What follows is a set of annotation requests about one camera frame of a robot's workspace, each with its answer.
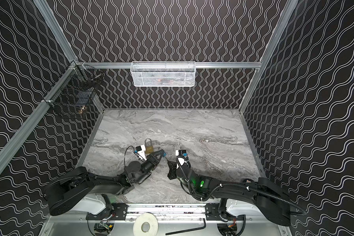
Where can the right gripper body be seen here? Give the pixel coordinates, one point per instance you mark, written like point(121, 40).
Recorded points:
point(176, 169)

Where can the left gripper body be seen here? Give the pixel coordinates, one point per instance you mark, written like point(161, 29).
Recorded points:
point(153, 159)

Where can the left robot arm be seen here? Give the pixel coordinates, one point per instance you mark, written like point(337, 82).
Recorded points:
point(80, 190)

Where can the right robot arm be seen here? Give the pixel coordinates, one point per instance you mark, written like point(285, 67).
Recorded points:
point(270, 199)

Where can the black hex key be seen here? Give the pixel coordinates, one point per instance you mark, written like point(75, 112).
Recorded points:
point(188, 230)

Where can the brass padlock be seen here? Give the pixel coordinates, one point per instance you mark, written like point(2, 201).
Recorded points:
point(148, 146)

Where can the white tape roll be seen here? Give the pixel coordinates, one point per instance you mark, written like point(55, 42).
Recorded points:
point(145, 225)

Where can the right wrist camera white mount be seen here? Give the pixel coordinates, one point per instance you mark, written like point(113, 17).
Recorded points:
point(181, 157)

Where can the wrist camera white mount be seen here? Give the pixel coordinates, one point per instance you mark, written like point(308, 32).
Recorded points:
point(181, 157)
point(140, 152)

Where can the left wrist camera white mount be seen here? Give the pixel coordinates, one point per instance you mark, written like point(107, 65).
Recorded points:
point(140, 152)

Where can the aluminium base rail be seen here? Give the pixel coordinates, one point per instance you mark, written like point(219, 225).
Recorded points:
point(182, 213)

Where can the white mesh wall basket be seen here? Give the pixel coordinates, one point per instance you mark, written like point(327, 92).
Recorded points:
point(163, 73)

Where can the black wire wall basket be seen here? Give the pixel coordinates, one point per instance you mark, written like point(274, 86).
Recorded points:
point(75, 97)

